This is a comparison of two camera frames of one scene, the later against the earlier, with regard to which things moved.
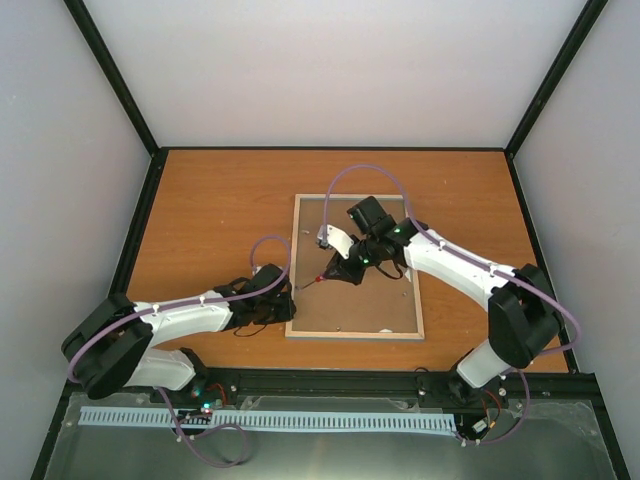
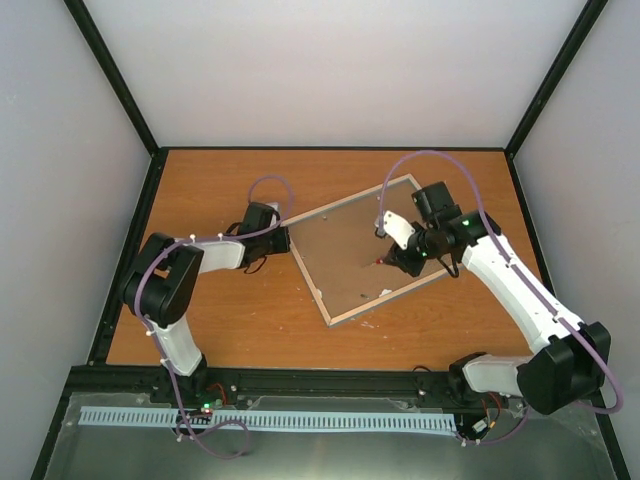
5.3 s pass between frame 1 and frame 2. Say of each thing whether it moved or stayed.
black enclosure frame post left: stayed
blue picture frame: moved
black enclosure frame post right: stayed
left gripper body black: moved
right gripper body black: moved
